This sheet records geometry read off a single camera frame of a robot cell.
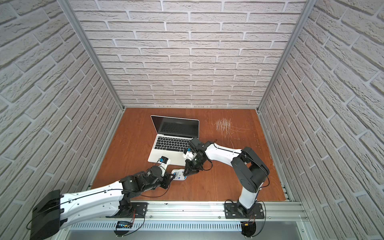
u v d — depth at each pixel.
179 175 0.81
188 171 0.74
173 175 0.78
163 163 0.71
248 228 0.69
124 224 0.72
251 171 0.47
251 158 0.49
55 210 0.42
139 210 0.74
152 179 0.60
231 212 0.73
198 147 0.71
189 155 0.81
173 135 1.02
